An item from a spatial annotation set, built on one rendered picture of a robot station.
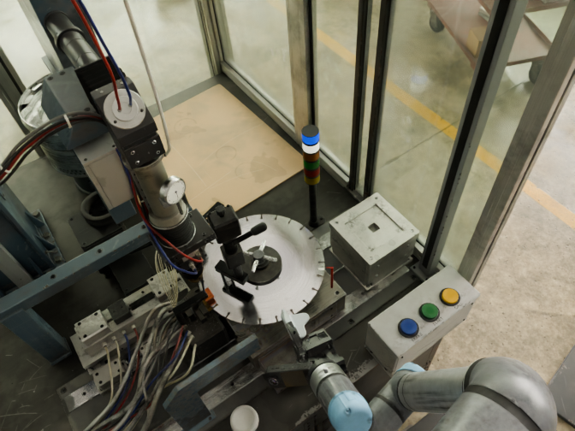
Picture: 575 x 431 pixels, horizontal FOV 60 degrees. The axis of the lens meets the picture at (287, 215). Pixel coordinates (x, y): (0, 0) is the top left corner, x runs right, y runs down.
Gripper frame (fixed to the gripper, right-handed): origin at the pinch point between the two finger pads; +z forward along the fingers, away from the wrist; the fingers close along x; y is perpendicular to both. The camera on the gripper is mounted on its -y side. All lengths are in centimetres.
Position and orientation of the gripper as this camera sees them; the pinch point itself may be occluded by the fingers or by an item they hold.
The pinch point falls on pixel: (288, 334)
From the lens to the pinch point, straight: 125.8
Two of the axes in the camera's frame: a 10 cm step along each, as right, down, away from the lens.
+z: -2.9, -2.6, 9.2
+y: 9.1, -3.6, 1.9
